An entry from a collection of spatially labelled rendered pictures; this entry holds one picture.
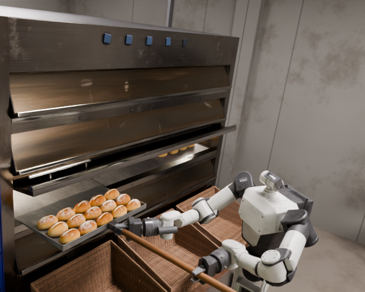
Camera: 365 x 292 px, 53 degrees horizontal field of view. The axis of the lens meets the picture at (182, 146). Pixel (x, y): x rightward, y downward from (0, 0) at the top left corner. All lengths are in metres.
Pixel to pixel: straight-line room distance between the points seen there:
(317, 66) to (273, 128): 0.88
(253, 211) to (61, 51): 1.17
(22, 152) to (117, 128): 0.57
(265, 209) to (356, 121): 2.75
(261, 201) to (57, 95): 1.08
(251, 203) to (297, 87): 2.79
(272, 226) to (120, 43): 1.18
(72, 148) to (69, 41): 0.51
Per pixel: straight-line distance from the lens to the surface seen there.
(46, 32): 1.69
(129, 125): 2.14
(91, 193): 2.14
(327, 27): 4.40
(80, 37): 1.80
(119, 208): 1.90
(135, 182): 2.33
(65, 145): 1.86
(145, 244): 1.70
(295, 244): 1.62
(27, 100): 1.68
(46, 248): 2.05
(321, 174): 4.59
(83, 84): 1.85
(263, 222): 1.79
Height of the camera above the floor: 2.16
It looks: 19 degrees down
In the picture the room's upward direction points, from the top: 7 degrees clockwise
